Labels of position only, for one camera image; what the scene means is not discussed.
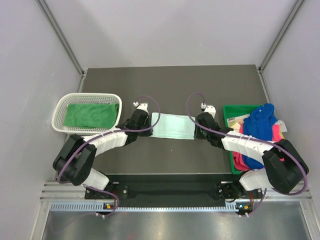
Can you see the white perforated plastic basket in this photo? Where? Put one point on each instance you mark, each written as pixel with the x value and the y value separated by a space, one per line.
pixel 60 112

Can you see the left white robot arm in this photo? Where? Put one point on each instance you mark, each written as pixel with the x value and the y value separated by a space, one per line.
pixel 74 163

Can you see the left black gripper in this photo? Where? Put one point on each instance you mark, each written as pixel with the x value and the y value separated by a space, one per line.
pixel 147 133

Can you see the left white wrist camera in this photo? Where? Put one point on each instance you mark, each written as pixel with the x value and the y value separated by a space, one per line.
pixel 141 107

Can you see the aluminium frame rail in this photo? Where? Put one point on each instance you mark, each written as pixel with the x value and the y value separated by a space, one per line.
pixel 53 191

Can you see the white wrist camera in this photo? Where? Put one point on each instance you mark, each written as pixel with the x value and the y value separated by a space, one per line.
pixel 141 107
pixel 208 109

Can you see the green plastic bin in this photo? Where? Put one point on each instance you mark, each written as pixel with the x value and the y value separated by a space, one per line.
pixel 230 111

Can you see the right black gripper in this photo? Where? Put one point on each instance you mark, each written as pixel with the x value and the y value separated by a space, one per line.
pixel 198 134

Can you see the slotted grey cable duct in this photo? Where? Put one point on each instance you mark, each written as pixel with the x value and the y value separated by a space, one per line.
pixel 60 206

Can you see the white mint towel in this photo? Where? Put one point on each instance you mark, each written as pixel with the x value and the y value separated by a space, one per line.
pixel 172 126

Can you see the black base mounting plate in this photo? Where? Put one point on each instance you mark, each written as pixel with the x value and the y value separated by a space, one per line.
pixel 178 190

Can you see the blue towel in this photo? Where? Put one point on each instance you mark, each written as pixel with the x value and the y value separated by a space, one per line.
pixel 260 123

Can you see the green microfiber towel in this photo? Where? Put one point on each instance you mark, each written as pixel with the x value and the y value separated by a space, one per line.
pixel 91 115

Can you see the pink red towel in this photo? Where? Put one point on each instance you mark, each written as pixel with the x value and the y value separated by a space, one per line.
pixel 241 164

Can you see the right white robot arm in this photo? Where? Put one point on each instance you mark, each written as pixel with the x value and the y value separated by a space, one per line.
pixel 283 168

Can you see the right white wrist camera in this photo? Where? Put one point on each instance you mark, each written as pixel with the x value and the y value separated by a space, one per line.
pixel 208 109

